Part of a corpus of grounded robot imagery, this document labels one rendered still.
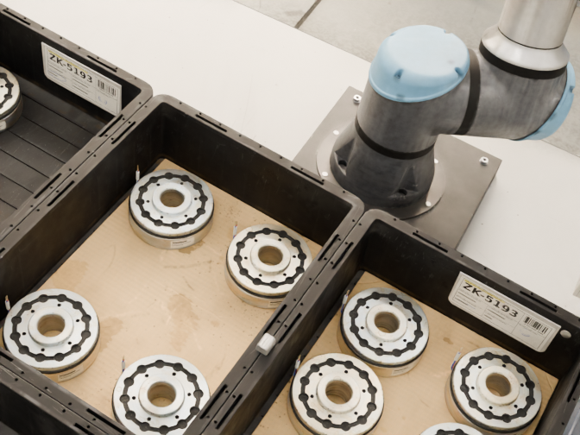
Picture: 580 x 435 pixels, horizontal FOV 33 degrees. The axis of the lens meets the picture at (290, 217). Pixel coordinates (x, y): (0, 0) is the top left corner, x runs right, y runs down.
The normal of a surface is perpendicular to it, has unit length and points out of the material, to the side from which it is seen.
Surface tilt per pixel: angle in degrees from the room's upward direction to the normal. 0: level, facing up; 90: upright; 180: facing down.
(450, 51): 5
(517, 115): 76
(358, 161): 69
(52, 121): 0
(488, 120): 81
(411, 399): 0
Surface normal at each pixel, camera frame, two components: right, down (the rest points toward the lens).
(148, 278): 0.13, -0.61
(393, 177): 0.04, 0.54
